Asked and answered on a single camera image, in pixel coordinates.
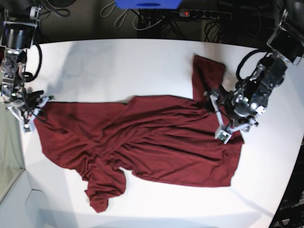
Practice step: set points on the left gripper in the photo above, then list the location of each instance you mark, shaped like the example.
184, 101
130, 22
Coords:
232, 109

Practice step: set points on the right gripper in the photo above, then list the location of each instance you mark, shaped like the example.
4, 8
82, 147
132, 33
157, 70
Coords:
26, 107

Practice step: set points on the dark red t-shirt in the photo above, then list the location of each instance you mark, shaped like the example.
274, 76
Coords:
160, 138

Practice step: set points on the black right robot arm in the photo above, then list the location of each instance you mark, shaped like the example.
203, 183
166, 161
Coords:
21, 21

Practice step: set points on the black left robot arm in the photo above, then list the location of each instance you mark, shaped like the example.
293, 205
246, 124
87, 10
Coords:
284, 47

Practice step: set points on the green cloth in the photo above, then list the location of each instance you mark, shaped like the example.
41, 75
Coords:
11, 158

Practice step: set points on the black power strip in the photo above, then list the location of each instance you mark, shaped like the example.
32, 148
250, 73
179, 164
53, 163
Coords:
204, 14

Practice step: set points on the blue box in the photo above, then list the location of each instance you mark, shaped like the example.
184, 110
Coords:
148, 4

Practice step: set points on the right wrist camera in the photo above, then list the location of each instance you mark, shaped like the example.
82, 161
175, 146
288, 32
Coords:
27, 128

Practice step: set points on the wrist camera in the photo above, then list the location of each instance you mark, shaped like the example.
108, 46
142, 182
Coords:
222, 135
27, 128

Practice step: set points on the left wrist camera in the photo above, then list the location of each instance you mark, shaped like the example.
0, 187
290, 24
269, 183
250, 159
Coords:
222, 135

